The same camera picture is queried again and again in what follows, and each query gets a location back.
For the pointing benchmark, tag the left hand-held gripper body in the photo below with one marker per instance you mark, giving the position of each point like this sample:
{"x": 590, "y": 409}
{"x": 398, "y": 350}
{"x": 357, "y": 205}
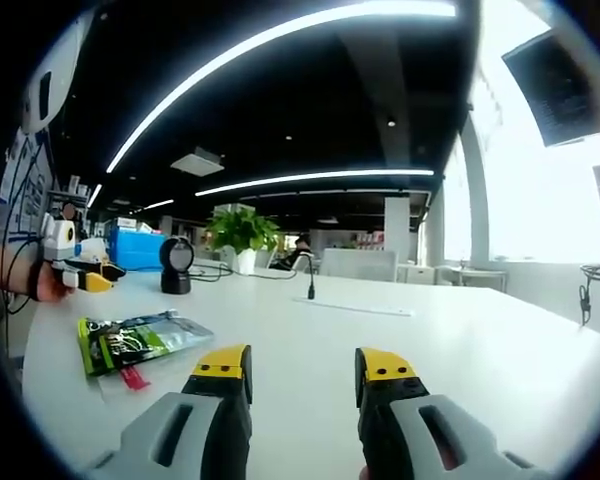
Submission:
{"x": 60, "y": 240}

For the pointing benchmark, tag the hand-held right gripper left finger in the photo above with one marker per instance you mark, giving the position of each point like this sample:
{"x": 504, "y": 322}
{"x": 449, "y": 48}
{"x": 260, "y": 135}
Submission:
{"x": 180, "y": 440}

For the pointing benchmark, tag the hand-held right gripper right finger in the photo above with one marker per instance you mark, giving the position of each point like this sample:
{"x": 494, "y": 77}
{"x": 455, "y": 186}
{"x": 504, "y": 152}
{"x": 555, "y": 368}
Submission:
{"x": 420, "y": 440}

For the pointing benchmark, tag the green sheet goods packet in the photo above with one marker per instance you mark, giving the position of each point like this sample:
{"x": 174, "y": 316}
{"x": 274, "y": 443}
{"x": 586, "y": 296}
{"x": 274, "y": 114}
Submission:
{"x": 140, "y": 340}

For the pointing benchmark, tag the person's left hand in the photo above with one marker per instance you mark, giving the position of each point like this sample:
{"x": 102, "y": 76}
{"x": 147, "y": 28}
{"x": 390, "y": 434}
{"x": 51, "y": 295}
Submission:
{"x": 50, "y": 287}

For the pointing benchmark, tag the person's right hand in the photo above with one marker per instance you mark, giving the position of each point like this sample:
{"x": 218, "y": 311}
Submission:
{"x": 364, "y": 473}

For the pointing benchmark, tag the blue plastic box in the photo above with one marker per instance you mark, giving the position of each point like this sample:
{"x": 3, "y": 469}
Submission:
{"x": 140, "y": 250}

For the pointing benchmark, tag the clear bag with red label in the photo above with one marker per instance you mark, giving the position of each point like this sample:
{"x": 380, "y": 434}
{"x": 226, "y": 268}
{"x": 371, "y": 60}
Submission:
{"x": 135, "y": 381}

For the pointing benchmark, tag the black barcode scanner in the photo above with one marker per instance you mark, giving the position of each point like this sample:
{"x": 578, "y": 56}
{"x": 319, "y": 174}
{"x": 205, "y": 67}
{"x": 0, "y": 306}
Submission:
{"x": 175, "y": 265}

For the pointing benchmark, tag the ceiling air conditioner unit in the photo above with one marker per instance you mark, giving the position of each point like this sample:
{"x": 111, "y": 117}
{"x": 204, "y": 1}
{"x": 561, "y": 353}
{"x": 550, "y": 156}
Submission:
{"x": 197, "y": 162}

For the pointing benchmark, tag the green potted plant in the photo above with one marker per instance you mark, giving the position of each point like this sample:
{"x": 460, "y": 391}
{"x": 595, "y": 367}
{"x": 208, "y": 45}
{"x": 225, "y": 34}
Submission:
{"x": 242, "y": 232}

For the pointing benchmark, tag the white worn device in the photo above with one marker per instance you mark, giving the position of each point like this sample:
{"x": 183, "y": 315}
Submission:
{"x": 55, "y": 75}

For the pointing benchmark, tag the small white side table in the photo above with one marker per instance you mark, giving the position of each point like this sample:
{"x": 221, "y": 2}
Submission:
{"x": 477, "y": 275}

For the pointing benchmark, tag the white mesh chair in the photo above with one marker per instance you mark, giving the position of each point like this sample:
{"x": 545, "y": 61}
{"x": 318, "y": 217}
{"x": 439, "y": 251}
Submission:
{"x": 357, "y": 265}

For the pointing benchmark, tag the black gooseneck microphone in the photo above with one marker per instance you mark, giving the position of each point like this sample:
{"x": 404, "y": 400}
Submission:
{"x": 311, "y": 285}

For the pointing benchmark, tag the long curved ceiling light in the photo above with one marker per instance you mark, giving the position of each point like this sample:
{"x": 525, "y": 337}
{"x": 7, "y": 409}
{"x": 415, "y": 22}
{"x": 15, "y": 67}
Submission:
{"x": 240, "y": 55}

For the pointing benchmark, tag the hanging dark monitor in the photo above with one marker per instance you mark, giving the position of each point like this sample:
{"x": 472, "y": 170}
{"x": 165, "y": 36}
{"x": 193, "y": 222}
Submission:
{"x": 555, "y": 85}

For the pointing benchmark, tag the wall poster with line drawing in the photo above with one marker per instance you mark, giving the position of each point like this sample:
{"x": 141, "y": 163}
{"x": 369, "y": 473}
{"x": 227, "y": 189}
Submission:
{"x": 27, "y": 190}

